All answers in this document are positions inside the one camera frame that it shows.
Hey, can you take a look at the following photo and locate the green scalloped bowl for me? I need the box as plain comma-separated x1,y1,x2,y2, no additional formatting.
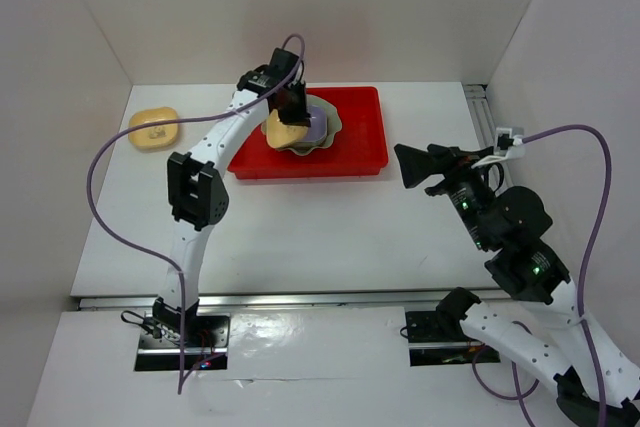
260,94,343,156

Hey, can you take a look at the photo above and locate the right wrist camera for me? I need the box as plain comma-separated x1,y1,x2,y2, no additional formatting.
472,127,525,169

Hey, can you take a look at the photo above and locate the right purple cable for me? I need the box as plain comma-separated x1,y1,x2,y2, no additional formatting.
472,124,614,427

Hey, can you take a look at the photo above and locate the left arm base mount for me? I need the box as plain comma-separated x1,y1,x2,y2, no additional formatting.
120,310,231,372

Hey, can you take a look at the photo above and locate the purple square plate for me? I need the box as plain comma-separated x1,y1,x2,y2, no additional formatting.
299,105,329,148

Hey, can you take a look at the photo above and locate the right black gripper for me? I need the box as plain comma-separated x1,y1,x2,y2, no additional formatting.
390,141,492,247

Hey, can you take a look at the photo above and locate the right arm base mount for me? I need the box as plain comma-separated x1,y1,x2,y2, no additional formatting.
399,311,500,367

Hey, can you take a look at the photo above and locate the red plastic bin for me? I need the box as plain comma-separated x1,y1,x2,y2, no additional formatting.
228,86,388,180

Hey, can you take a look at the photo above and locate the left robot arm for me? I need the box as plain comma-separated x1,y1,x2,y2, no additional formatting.
152,48,309,346

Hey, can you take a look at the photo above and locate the yellow square plate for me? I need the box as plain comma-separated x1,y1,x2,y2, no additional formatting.
263,110,310,149
128,106,180,151

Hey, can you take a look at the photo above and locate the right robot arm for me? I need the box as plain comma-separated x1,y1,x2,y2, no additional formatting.
394,144,639,426

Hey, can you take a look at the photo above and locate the aluminium rail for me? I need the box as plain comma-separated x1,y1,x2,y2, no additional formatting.
77,289,541,312

